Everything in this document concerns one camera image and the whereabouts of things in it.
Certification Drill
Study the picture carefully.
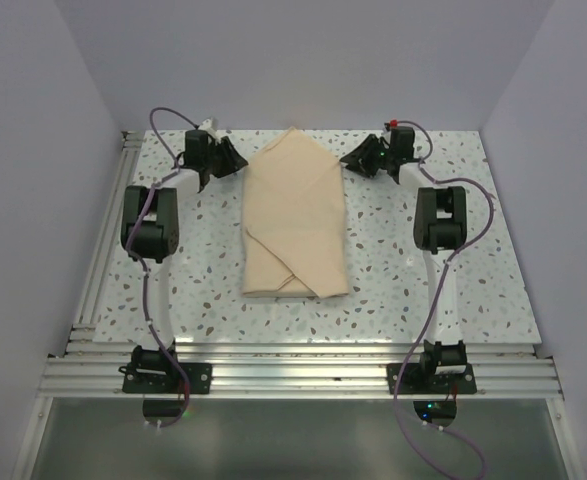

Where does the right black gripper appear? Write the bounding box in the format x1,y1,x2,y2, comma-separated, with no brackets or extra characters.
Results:
340,135,394,179

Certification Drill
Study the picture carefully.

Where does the beige cloth mat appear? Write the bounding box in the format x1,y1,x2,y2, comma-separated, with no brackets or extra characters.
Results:
242,128,349,299

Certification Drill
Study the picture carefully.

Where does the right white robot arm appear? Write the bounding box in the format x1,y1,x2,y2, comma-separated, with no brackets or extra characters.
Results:
340,120,467,349

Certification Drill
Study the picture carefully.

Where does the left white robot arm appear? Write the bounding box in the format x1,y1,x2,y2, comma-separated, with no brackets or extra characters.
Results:
120,125,248,350

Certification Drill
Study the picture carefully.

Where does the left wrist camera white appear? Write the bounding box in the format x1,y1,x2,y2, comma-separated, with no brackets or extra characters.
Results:
199,117,219,141

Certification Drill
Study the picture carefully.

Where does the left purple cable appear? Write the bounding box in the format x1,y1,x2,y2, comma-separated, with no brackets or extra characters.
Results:
125,107,209,429

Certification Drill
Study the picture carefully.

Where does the purple cable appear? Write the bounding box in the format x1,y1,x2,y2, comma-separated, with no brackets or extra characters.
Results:
125,107,209,429
391,119,497,480

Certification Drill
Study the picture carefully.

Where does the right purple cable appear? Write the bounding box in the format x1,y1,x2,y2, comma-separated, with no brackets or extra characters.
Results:
391,119,497,480

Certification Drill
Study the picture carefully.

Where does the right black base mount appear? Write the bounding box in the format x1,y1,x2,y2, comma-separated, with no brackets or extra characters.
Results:
386,340,478,395

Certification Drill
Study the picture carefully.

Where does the aluminium rail frame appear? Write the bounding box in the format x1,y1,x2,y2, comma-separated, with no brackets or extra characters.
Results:
36,130,564,401

